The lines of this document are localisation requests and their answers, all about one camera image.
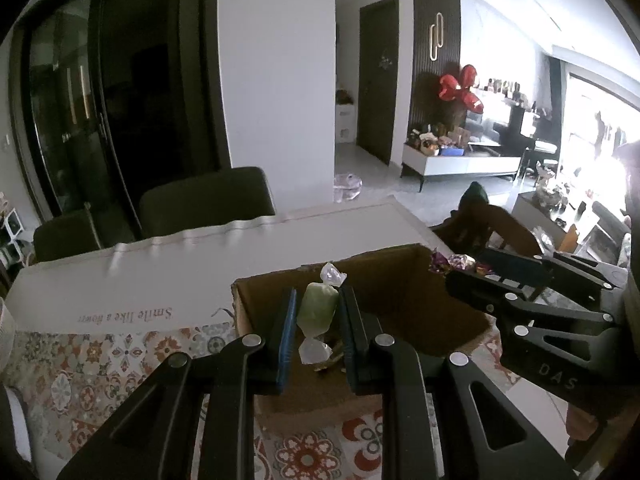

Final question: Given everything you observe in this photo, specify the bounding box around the purple gold candy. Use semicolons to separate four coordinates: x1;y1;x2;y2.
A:
430;252;490;275

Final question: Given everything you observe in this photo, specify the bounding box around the dark wooden chair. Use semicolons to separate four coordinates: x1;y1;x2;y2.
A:
431;181;541;257

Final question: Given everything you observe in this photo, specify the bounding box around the brown cardboard box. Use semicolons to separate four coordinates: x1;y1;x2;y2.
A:
231;244;490;434

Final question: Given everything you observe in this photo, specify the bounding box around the patterned tile table mat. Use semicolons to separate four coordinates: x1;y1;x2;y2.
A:
0;318;522;480

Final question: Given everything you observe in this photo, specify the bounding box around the white low cabinet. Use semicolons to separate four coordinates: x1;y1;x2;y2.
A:
400;145;521;191

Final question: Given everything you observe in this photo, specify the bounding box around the red balloon bow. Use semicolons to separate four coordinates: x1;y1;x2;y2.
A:
438;64;484;115

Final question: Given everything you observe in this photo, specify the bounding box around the dark upholstered chair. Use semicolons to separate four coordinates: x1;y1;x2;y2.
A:
140;167;276;237

